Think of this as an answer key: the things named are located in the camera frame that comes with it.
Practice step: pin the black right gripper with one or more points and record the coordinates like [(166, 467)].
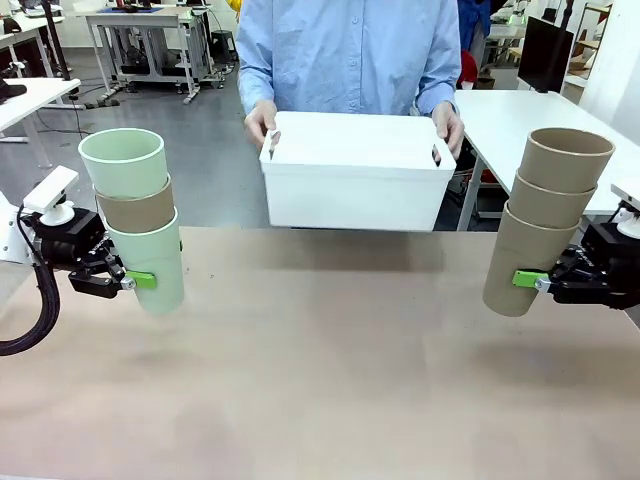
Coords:
[(615, 270)]

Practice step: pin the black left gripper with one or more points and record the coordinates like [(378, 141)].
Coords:
[(75, 240)]

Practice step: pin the green plastic cup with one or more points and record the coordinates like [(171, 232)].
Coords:
[(125, 175), (155, 260)]

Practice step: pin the brown plastic cup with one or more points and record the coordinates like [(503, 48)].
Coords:
[(135, 215), (545, 207), (555, 170), (510, 260)]

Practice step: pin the white plastic basket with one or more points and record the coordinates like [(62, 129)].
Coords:
[(350, 200)]

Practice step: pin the person's right sleeved forearm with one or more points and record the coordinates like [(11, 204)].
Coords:
[(255, 87)]

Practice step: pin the person's left sleeved forearm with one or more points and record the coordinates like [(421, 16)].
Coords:
[(440, 85)]

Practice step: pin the person's right hand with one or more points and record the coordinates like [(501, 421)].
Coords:
[(260, 122)]

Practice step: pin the person's left hand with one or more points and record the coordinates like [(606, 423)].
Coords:
[(450, 125)]

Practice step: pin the large white side table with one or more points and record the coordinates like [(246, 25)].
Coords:
[(500, 130)]

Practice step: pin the black chair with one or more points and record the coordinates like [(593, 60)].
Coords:
[(469, 147)]

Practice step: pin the small white side table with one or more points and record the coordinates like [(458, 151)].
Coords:
[(30, 100)]

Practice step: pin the black object on table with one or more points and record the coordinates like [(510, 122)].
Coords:
[(12, 92)]

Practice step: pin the black stool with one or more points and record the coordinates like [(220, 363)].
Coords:
[(222, 50)]

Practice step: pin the cardboard box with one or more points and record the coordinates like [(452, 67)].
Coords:
[(584, 57)]

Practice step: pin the black stand pole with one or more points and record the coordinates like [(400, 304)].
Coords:
[(56, 45)]

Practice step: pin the black computer monitor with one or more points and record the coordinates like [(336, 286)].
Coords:
[(545, 52)]

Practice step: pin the red garment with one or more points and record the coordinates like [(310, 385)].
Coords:
[(469, 70)]

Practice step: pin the white background desk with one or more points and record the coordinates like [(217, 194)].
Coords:
[(30, 22)]

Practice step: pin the blue jacket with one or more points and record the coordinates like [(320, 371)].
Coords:
[(472, 22)]

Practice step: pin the person in blue shirt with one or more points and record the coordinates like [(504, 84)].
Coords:
[(350, 50)]

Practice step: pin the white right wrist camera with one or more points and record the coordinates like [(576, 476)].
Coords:
[(629, 200)]

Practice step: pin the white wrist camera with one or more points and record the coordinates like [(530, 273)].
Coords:
[(629, 200), (50, 187)]

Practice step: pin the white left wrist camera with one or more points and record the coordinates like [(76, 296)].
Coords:
[(50, 187)]

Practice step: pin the white metal frame workbench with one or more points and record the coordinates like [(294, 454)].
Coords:
[(135, 20)]

